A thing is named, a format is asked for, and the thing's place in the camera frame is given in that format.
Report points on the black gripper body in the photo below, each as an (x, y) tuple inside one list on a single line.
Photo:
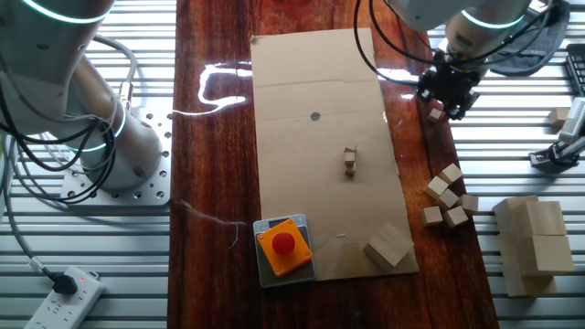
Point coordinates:
[(450, 84)]

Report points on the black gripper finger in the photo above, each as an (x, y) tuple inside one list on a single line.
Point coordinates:
[(425, 94), (458, 111)]

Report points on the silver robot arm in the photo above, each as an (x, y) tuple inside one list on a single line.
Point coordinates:
[(128, 146)]

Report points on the gray cloth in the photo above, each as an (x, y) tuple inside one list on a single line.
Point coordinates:
[(541, 52)]

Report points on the large wooden block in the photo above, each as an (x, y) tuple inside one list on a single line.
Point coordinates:
[(509, 210), (544, 218), (388, 247), (546, 255), (525, 285)]

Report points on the brown cardboard sheet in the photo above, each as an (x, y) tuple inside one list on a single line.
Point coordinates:
[(320, 205)]

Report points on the orange emergency stop button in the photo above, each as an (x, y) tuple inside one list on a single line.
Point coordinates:
[(292, 258)]

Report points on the orange box red button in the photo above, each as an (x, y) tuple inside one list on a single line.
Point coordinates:
[(292, 279)]

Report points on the red-brown wooden board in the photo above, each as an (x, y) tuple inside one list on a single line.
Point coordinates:
[(215, 183)]

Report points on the aluminium robot mounting plate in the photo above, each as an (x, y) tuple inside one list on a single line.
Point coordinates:
[(155, 137)]

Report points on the black power plug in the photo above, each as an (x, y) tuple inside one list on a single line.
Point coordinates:
[(64, 284)]

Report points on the white power strip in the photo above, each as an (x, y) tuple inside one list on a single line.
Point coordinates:
[(59, 310)]

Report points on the silver camera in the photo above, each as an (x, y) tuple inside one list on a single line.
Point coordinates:
[(575, 121)]

